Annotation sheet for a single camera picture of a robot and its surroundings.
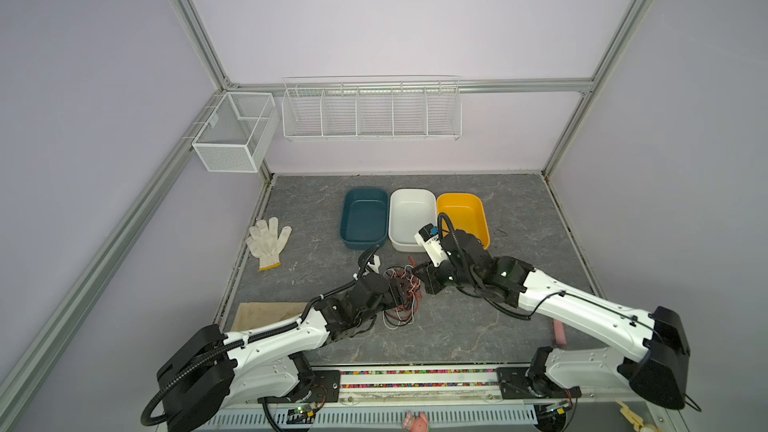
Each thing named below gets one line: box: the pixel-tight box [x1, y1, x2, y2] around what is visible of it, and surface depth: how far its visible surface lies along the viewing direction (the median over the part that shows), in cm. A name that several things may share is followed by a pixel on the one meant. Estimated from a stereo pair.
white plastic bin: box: [388, 188, 437, 253], surface depth 111 cm
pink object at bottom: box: [402, 410, 429, 432], surface depth 68 cm
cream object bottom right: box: [615, 399, 644, 432], surface depth 70 cm
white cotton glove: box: [245, 216, 292, 271], surface depth 104 cm
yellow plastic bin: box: [437, 193, 490, 250], surface depth 108 cm
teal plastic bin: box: [339, 187, 389, 250], surface depth 108 cm
